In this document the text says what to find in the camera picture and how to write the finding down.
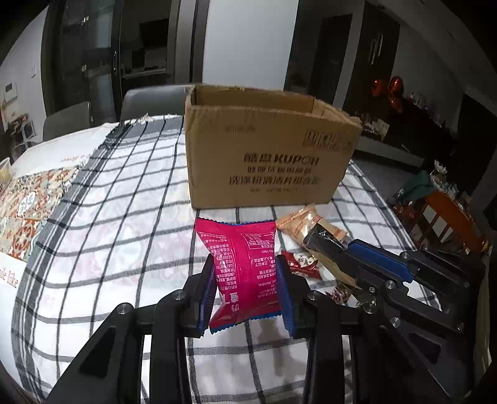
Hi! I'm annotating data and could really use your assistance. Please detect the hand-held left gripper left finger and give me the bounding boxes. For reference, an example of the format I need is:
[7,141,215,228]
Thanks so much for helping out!
[44,254,218,404]

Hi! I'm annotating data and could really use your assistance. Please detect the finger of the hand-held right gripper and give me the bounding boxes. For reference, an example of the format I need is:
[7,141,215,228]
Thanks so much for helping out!
[304,228,467,335]
[347,238,488,290]

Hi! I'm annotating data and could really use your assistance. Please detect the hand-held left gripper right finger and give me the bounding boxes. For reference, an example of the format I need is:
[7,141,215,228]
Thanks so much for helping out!
[275,255,472,404]

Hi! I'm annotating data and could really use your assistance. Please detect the tan snack packet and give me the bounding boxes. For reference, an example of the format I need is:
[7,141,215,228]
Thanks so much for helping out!
[276,204,360,286]

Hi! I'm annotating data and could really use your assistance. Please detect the pink snack packet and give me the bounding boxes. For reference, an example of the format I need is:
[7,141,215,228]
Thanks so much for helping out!
[194,218,282,335]

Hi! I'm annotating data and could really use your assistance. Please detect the cardboard box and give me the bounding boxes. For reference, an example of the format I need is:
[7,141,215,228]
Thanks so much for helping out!
[184,83,363,210]

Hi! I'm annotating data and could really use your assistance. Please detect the red white candy wrapper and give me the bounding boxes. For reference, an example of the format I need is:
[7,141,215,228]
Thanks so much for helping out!
[280,250,321,279]

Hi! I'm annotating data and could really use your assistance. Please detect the twist-wrapped candy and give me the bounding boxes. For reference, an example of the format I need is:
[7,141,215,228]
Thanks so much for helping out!
[329,285,362,308]

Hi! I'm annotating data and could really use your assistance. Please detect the wooden chair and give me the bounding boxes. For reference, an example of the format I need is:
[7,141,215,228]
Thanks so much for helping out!
[396,190,490,254]

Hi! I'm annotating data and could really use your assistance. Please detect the green cloth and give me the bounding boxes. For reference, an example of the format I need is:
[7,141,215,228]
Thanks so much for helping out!
[392,171,435,203]

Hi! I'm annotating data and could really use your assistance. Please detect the black white plaid tablecloth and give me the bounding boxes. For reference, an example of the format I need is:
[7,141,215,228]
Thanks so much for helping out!
[13,114,443,404]

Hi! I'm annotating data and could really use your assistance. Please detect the sideboard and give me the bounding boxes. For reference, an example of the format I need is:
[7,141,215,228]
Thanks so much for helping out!
[349,93,467,172]

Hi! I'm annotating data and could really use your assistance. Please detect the red balloons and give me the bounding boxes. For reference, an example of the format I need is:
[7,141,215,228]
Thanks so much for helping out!
[371,76,407,113]

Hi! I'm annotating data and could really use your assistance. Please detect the colourful patterned mat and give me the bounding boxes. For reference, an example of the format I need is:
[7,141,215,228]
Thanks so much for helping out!
[0,167,84,261]

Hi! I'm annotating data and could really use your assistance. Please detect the grey chair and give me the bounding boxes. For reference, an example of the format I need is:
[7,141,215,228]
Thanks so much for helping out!
[120,85,195,122]
[43,102,92,142]

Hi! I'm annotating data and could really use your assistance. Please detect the white printed table cover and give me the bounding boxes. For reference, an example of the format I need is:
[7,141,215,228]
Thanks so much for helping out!
[0,120,117,307]

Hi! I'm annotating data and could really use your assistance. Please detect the white plastic basket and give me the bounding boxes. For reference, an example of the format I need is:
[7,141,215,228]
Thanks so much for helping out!
[0,157,15,193]

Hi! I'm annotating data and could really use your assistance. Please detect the white stools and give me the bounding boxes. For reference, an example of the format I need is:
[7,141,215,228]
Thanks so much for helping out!
[7,114,36,153]

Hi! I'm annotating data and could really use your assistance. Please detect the glass door cabinet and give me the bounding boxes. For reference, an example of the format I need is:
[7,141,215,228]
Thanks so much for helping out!
[58,0,180,117]

